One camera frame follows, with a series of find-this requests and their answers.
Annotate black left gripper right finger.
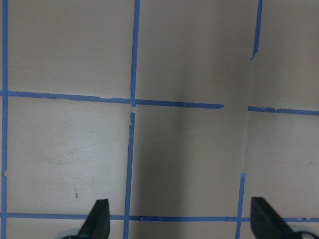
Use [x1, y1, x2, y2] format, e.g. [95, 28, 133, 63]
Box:
[250, 197, 299, 239]

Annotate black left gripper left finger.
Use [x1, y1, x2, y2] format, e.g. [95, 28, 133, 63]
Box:
[76, 199, 110, 239]

